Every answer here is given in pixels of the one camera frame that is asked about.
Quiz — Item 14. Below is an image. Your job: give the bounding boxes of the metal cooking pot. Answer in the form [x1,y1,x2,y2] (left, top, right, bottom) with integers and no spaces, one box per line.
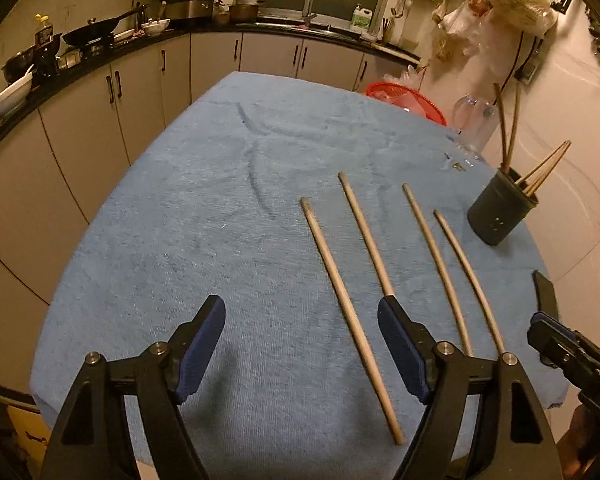
[164,0,214,20]

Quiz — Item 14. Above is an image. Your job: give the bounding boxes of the kitchen faucet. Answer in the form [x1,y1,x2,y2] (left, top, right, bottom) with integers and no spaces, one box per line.
[301,0,316,28]

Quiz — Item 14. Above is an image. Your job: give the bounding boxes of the lower kitchen cabinets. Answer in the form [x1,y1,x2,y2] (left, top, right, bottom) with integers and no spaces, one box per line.
[0,46,431,396]

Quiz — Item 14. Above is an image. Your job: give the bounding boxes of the wooden chopstick two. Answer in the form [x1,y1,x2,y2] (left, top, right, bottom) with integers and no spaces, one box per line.
[515,140,571,185]

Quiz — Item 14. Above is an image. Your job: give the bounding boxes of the black power cable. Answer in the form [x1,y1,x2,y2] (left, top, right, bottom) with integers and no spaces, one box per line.
[496,29,541,94]

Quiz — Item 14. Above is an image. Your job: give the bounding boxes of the wooden chopstick one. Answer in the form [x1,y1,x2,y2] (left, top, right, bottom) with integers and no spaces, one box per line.
[493,82,508,172]

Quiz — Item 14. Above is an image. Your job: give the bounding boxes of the dark perforated utensil holder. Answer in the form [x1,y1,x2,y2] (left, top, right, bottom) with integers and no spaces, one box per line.
[467,168,539,246]

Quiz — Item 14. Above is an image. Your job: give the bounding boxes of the wooden chopstick five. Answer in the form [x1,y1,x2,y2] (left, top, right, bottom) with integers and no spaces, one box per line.
[338,171,396,296]

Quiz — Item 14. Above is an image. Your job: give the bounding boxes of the wooden chopstick three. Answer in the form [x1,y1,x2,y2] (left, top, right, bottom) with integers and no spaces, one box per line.
[524,145,571,197]

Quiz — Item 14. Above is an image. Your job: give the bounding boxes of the red plastic basket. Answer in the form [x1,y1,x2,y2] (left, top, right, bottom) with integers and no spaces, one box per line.
[365,81,448,126]

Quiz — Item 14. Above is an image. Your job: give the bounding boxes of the wooden chopstick seven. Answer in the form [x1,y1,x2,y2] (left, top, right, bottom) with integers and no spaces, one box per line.
[434,210,505,354]

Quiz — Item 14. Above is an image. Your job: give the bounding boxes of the clear glass pitcher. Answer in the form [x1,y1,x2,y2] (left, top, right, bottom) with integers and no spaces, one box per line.
[451,96,498,157]

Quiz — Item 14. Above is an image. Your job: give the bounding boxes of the small metal clips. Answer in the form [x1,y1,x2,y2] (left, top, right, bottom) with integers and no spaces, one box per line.
[442,153,474,171]

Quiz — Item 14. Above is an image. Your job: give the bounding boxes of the yellow cap oil bottle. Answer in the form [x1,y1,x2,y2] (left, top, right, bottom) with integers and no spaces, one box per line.
[34,13,54,48]

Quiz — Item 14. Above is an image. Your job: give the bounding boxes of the wooden chopstick six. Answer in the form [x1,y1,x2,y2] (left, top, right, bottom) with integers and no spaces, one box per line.
[402,183,474,356]

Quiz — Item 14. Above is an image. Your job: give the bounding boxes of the blue towel table cover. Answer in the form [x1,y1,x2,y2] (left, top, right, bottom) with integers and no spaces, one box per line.
[30,73,568,479]

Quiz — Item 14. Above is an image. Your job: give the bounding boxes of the black wok pan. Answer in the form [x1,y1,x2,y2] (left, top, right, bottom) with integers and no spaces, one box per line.
[62,4,147,48]

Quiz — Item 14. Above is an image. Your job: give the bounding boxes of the wooden chopstick four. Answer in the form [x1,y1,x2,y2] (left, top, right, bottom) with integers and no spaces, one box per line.
[300,197,406,445]

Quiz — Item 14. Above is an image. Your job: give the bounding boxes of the green white detergent bottle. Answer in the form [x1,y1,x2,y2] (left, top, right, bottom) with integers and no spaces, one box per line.
[349,4,373,34]

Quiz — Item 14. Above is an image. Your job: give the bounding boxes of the wooden chopstick eight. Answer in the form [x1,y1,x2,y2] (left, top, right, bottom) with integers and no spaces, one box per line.
[503,81,521,174]

